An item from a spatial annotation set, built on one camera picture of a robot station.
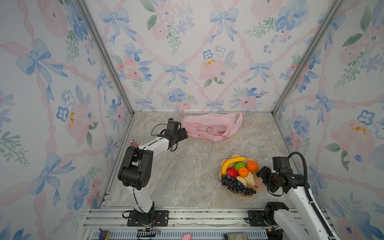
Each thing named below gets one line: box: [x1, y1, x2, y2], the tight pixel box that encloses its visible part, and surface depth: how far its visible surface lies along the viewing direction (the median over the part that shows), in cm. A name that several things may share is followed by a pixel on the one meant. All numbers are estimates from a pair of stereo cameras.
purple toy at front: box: [98, 228, 109, 240], surface depth 67 cm
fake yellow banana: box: [221, 157, 248, 175], surface depth 87 cm
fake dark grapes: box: [221, 175, 257, 196], surface depth 78 cm
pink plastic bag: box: [181, 112, 243, 141], surface depth 103 cm
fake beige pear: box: [244, 171, 258, 188], surface depth 83 cm
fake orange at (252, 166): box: [246, 160, 259, 173], surface depth 85 cm
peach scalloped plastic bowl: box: [219, 154, 264, 198], surface depth 81 cm
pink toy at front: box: [181, 233, 192, 240], surface depth 69 cm
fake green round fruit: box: [233, 161, 246, 172], surface depth 87 cm
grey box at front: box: [226, 233, 249, 240], surface depth 68 cm
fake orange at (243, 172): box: [238, 167, 249, 178], surface depth 82 cm
